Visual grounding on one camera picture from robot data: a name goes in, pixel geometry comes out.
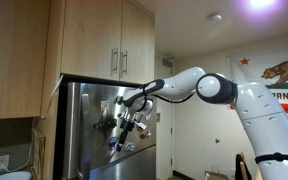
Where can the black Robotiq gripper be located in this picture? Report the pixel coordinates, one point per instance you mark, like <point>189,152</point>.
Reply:
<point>128,124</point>

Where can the stainless steel refrigerator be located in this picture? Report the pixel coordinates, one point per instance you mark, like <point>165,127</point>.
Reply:
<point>97,146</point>

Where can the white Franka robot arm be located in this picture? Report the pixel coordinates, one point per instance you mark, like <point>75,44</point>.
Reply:
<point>267,110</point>

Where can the white room door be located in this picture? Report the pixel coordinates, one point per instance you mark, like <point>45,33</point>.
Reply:
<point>164,150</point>

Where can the black fridge body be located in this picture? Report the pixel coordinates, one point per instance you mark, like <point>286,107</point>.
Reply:
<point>60,133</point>

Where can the grey box above door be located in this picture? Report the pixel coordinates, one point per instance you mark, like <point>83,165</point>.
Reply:
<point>168,62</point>

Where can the wooden cabinet above fridge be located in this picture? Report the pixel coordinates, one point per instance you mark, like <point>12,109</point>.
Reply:
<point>90,36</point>

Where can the wooden fridge side panel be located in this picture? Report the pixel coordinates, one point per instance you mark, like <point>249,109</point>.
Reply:
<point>52,40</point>

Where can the blue shield magnet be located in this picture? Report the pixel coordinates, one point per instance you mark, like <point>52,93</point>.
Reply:
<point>113,142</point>

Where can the colourful postcard magnet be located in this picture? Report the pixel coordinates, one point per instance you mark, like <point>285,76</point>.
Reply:
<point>130,147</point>

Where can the white gripper mounting plate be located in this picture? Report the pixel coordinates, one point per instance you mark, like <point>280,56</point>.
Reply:
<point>141,126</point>

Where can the dark metal word magnet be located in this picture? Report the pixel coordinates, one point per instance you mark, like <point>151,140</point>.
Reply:
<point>104,125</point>

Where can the stainless steel freezer drawer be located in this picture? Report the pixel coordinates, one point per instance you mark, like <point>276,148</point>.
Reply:
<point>134,166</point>

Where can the white red square magnet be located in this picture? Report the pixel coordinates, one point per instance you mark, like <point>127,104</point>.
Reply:
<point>104,105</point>

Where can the wooden framed board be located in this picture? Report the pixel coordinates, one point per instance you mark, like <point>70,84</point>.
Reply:
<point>38,156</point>

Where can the white round appliance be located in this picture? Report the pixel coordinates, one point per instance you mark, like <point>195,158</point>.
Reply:
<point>14,176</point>

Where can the California bear flag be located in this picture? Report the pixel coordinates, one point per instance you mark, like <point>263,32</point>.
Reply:
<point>250,71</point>

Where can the white smoke detector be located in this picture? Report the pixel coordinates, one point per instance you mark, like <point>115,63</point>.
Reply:
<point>215,17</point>

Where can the ceiling light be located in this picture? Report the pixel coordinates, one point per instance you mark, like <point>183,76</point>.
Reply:
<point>260,3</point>

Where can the small wall switch plate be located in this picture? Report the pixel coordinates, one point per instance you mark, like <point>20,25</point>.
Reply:
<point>158,117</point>

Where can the small wall hook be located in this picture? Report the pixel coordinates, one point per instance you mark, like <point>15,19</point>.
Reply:
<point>217,140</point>

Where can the white wall outlet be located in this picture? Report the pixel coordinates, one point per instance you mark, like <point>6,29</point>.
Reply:
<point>2,159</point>

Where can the wooden wall cabinet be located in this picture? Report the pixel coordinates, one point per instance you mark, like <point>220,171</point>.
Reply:
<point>17,60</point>

